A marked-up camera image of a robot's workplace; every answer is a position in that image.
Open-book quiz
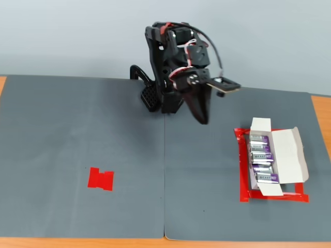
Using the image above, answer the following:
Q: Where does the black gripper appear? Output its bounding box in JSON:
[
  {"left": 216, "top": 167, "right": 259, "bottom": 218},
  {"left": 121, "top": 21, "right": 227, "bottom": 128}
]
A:
[{"left": 175, "top": 67, "right": 212, "bottom": 125}]

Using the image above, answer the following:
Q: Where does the purple silver Bexel 9V battery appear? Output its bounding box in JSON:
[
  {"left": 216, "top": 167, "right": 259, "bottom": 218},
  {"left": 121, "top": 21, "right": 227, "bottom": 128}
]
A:
[
  {"left": 249, "top": 144, "right": 271, "bottom": 153},
  {"left": 254, "top": 173, "right": 279, "bottom": 184},
  {"left": 252, "top": 164, "right": 274, "bottom": 174},
  {"left": 249, "top": 134, "right": 269, "bottom": 144},
  {"left": 250, "top": 151, "right": 274, "bottom": 165}
]

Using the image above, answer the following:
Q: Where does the white cardboard box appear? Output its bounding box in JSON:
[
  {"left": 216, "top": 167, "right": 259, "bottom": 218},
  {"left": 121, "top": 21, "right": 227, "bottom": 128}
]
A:
[{"left": 248, "top": 117, "right": 310, "bottom": 197}]

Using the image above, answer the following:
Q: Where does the grey foam mat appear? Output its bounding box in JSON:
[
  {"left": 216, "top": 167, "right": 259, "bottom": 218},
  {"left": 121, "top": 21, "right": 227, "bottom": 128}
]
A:
[
  {"left": 164, "top": 84, "right": 331, "bottom": 242},
  {"left": 0, "top": 74, "right": 166, "bottom": 239}
]

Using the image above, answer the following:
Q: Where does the black table clamp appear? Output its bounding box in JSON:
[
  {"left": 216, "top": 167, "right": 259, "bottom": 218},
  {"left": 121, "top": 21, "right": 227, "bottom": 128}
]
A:
[{"left": 129, "top": 64, "right": 162, "bottom": 112}]

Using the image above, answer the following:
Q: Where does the red tape patch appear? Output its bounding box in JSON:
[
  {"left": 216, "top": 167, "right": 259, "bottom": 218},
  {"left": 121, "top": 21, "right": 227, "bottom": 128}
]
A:
[{"left": 87, "top": 167, "right": 115, "bottom": 192}]

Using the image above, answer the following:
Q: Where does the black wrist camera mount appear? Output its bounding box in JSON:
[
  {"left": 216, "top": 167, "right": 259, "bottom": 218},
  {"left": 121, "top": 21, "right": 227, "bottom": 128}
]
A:
[{"left": 206, "top": 76, "right": 242, "bottom": 96}]

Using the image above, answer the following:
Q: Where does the red white gripper servo wire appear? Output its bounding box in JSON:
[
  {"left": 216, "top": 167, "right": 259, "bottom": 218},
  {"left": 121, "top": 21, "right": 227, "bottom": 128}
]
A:
[{"left": 168, "top": 66, "right": 199, "bottom": 83}]

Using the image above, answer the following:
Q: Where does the red white elbow servo wire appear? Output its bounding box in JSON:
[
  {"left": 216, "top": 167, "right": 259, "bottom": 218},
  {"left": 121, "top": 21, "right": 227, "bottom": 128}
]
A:
[{"left": 180, "top": 38, "right": 199, "bottom": 65}]

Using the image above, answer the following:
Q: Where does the red tape frame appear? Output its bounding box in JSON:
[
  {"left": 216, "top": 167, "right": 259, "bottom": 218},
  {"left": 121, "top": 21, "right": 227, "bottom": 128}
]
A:
[{"left": 234, "top": 127, "right": 310, "bottom": 204}]

